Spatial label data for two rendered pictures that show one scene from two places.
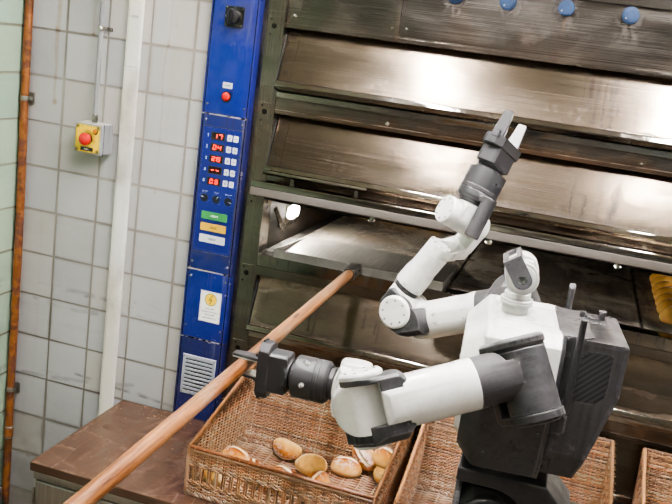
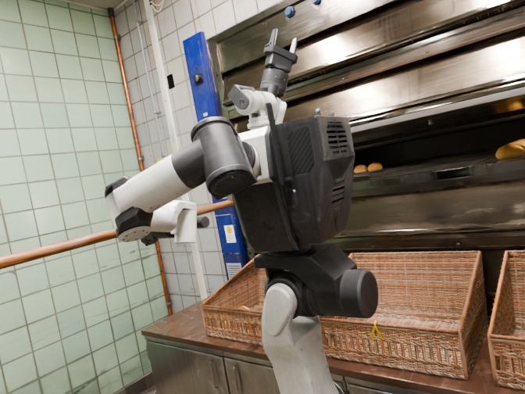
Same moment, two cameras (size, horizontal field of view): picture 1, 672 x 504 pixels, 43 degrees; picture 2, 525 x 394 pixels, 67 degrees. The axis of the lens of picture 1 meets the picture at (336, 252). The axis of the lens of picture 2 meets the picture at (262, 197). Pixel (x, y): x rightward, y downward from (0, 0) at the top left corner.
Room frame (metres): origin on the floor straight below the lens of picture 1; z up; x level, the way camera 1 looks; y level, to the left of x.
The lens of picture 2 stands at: (0.65, -0.77, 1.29)
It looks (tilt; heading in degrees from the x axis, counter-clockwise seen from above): 3 degrees down; 24
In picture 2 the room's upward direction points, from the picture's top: 10 degrees counter-clockwise
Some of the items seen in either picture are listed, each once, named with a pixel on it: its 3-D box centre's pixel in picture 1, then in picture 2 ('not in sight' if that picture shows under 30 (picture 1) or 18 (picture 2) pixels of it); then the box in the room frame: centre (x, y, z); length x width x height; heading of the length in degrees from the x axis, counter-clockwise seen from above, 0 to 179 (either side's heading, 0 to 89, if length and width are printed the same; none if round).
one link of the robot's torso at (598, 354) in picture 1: (533, 380); (289, 179); (1.61, -0.42, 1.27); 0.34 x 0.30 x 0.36; 171
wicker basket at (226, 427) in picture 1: (307, 441); (275, 294); (2.34, 0.01, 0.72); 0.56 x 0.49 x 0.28; 74
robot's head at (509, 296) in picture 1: (520, 277); (257, 107); (1.63, -0.36, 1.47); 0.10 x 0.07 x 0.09; 171
